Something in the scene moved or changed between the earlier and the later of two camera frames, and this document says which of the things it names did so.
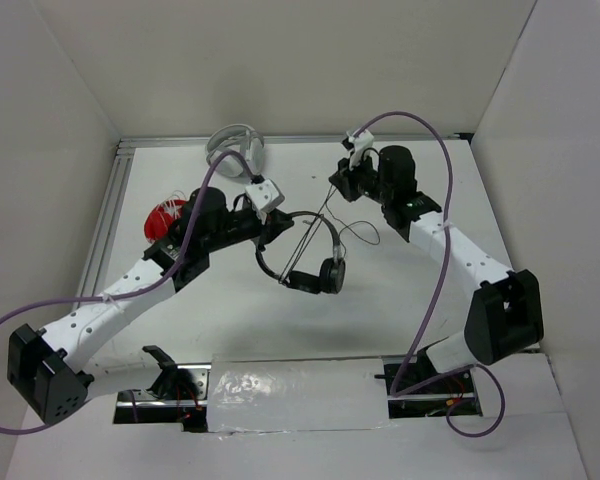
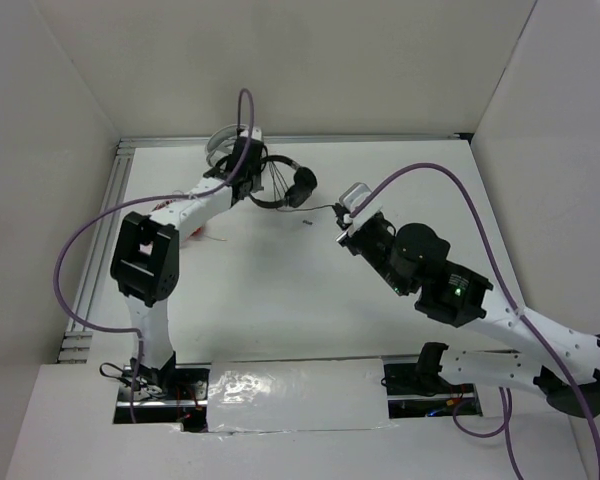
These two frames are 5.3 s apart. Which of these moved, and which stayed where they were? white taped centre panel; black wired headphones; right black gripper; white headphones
Moved: black wired headphones; right black gripper
Stayed: white headphones; white taped centre panel
